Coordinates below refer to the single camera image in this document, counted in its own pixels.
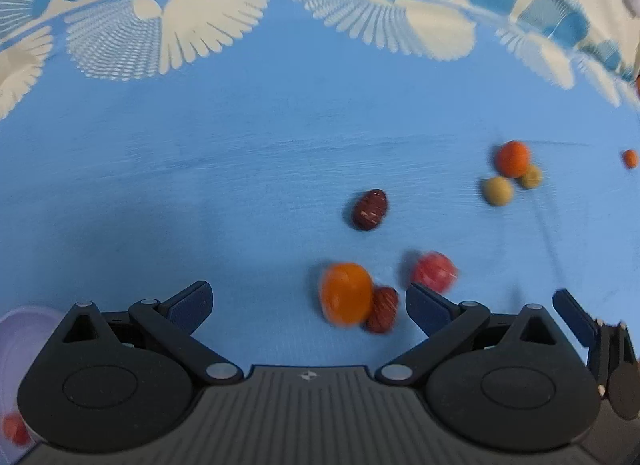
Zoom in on dark red date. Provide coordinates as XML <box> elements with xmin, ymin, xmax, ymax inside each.
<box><xmin>348</xmin><ymin>188</ymin><xmax>390</xmax><ymax>232</ymax></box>
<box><xmin>365</xmin><ymin>286</ymin><xmax>401</xmax><ymax>335</ymax></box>

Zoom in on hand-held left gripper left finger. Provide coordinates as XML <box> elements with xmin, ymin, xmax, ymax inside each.
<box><xmin>47</xmin><ymin>281</ymin><xmax>244</xmax><ymax>386</ymax></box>

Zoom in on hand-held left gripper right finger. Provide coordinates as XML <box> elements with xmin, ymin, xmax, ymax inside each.
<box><xmin>374</xmin><ymin>283</ymin><xmax>576</xmax><ymax>386</ymax></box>

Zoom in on small red apple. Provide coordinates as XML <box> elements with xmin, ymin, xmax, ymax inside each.
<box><xmin>411</xmin><ymin>251</ymin><xmax>459</xmax><ymax>295</ymax></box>
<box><xmin>1</xmin><ymin>412</ymin><xmax>31</xmax><ymax>447</ymax></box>

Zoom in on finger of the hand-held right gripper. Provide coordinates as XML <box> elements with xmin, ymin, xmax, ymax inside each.
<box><xmin>552</xmin><ymin>289</ymin><xmax>628</xmax><ymax>396</ymax></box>

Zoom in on yellow-green longan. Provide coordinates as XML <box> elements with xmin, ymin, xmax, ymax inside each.
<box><xmin>519</xmin><ymin>165</ymin><xmax>543</xmax><ymax>190</ymax></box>
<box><xmin>481</xmin><ymin>176</ymin><xmax>515</xmax><ymax>207</ymax></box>

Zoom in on blue fan-print blanket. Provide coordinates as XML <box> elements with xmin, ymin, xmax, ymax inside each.
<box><xmin>0</xmin><ymin>0</ymin><xmax>640</xmax><ymax>368</ymax></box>

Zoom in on lavender plastic plate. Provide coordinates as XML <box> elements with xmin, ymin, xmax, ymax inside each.
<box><xmin>0</xmin><ymin>306</ymin><xmax>68</xmax><ymax>465</ymax></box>

